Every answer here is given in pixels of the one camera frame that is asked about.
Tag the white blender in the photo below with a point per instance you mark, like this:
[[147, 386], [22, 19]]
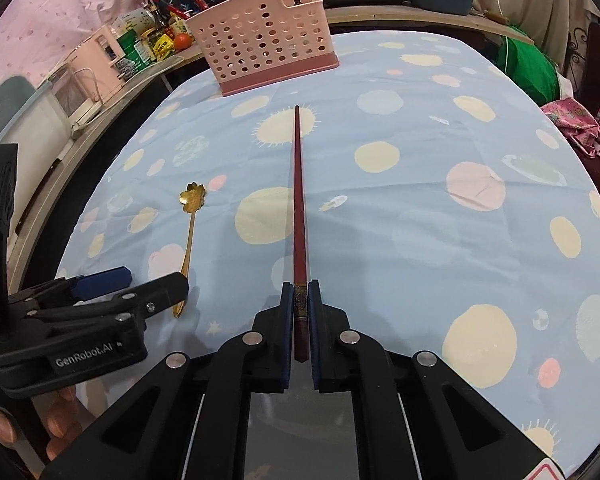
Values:
[[75, 95]]

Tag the yellow snack packet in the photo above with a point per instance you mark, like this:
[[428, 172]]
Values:
[[162, 47]]

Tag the green bag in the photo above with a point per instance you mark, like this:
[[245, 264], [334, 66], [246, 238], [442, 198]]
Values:
[[525, 70]]

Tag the plastic bin with blue lid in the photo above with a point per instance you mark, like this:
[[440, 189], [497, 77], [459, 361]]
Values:
[[30, 120]]

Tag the red tomato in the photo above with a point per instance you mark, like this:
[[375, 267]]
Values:
[[182, 41]]

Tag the dark wooden chair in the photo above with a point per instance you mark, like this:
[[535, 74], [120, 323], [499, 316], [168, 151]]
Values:
[[597, 60]]

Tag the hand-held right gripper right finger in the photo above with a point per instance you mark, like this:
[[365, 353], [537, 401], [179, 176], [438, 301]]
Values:
[[316, 360]]

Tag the pink printed sheet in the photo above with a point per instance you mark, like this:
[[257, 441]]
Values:
[[55, 10]]

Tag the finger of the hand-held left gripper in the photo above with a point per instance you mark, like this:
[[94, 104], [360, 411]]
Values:
[[165, 292], [105, 280]]

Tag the blue dotted tablecloth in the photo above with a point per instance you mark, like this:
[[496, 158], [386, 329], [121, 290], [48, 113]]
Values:
[[405, 210]]

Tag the pink floral cloth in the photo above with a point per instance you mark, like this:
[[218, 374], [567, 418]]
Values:
[[575, 125]]

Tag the person's left hand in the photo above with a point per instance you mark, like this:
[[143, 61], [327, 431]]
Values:
[[60, 410]]

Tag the green tin can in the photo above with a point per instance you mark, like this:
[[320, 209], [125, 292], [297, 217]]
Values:
[[135, 50]]

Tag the pink perforated utensil basket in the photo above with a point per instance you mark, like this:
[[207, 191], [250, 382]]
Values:
[[260, 45]]

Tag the white paper box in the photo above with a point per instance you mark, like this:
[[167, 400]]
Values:
[[130, 20]]

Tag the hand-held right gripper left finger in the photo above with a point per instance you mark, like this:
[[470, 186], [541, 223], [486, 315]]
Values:
[[286, 340]]

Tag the gold flower spoon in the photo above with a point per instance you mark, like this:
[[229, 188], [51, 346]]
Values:
[[192, 197]]

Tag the dark red chopstick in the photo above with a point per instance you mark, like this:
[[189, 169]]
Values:
[[299, 210]]

